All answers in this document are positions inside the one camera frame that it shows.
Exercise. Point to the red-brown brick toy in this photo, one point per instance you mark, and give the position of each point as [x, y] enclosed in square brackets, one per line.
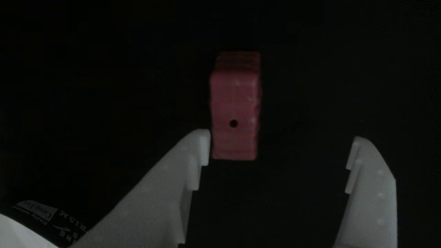
[236, 103]

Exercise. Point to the white paper bowl navy band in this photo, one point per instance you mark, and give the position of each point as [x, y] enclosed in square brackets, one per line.
[20, 230]

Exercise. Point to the black mouse mat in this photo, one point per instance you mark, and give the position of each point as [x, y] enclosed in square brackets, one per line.
[103, 69]

